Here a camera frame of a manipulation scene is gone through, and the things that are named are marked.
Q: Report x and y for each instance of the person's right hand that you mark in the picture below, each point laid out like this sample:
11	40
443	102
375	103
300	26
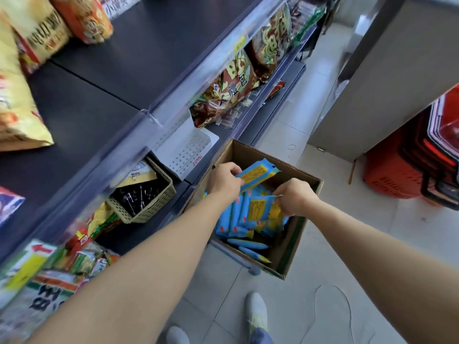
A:
297	198

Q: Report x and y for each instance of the person's left hand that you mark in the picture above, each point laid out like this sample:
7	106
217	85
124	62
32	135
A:
224	182

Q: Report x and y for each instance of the pile of blue wipe packets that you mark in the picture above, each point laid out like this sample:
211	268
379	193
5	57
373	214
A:
233	218

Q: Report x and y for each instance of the blue yellow wet wipes pack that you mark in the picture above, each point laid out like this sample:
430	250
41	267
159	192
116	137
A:
258	209
260	171

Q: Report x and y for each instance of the brown cardboard box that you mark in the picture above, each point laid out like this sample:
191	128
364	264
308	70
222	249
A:
247	150

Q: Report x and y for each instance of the dark grey store shelf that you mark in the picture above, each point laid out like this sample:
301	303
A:
107	68

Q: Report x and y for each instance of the person's left forearm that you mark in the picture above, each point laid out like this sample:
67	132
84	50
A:
125	283

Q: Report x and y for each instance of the person's right forearm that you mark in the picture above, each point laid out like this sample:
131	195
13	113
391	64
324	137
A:
394	268

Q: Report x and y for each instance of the white perforated plastic tray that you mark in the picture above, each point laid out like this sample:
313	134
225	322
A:
190	150

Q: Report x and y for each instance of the beige plastic basket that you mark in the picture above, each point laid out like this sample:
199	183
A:
157	208

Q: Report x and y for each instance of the blue plastic stool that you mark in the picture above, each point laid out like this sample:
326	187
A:
255	271

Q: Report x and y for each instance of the yellow white card packet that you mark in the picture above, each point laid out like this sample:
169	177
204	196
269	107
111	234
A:
140	175

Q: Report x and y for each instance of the bundle of black hooks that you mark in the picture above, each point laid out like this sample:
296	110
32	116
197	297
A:
140	200

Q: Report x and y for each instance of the stack of red shopping baskets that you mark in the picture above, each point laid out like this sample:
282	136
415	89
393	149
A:
394	171

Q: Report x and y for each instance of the small red packet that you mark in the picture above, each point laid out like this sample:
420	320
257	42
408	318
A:
277	89

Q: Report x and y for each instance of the white shoe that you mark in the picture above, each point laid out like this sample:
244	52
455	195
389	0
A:
177	336
256	311

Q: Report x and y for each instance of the small yellow price tag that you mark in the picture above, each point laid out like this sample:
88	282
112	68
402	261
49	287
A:
240	43

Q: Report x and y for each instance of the blue trousers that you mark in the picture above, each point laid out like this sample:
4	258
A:
261	337

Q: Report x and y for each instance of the grey cabinet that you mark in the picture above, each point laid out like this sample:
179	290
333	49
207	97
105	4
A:
394	85

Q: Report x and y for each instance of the brown green snack bag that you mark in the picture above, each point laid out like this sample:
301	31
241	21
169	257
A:
272	39

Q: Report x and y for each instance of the bundle of green packets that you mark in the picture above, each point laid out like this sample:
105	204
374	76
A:
308	21

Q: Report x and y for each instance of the yellow white price tag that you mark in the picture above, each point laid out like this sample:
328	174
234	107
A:
25	268

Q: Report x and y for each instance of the orange cartoon face canister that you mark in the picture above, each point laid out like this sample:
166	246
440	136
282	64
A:
82	17

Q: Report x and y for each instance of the large yellow snack bag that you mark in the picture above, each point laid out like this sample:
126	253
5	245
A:
18	111

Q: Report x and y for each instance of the white striped snack bag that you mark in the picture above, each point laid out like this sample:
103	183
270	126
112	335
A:
39	300

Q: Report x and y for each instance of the yellow red snack bag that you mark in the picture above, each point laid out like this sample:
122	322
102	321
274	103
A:
46	32

